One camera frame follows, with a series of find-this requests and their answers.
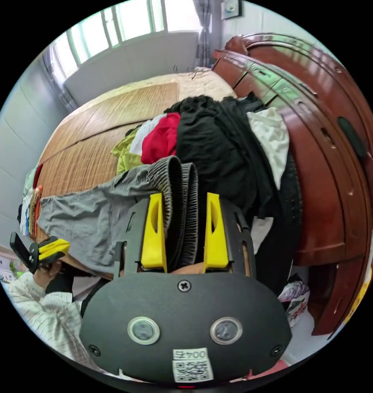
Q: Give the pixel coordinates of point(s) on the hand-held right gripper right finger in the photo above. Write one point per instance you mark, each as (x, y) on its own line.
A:
(216, 239)

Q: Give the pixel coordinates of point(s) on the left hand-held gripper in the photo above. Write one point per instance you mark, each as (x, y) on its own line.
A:
(34, 258)

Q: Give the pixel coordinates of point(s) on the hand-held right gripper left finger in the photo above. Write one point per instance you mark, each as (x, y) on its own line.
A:
(152, 236)

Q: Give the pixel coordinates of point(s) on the gray pants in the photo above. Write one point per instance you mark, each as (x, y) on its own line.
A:
(82, 215)

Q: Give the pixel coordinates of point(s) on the person's left forearm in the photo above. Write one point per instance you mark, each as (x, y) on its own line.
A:
(45, 319)

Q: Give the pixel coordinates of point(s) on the person's left hand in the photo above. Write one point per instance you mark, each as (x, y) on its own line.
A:
(46, 274)

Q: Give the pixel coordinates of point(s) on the person's right hand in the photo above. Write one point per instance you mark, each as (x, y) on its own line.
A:
(186, 269)

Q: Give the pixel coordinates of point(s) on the pile of folded clothes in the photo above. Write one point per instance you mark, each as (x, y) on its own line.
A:
(31, 199)

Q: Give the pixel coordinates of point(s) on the red-brown wooden headboard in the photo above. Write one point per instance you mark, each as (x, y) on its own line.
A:
(321, 184)

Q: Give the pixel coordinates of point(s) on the bed with woven mat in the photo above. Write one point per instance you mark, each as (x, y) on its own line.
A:
(91, 129)

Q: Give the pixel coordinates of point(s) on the gray curtain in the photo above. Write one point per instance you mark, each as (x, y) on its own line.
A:
(204, 33)

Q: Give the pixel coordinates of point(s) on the window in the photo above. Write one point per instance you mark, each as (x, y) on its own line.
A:
(125, 24)

